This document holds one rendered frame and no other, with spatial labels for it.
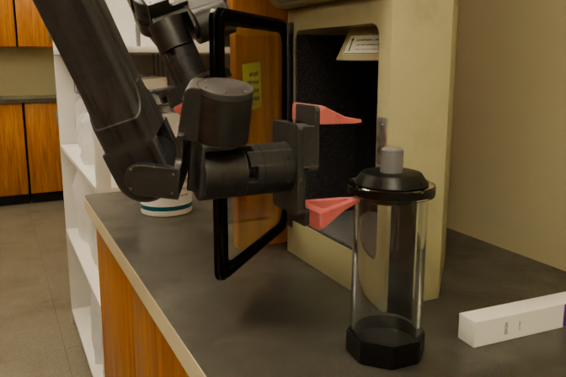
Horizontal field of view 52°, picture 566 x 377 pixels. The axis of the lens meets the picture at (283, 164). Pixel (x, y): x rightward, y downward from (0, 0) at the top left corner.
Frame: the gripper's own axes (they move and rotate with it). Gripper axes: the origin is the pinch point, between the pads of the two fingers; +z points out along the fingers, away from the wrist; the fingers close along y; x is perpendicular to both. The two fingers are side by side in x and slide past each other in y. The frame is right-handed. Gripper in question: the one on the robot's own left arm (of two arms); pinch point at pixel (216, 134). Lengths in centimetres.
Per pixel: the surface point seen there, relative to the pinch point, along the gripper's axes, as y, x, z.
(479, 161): -33, -46, 27
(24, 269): 259, -192, 20
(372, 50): -26.8, -8.3, -2.1
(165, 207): 38, -35, 10
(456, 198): -24, -51, 34
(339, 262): -7.9, -7.1, 28.3
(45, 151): 337, -344, -65
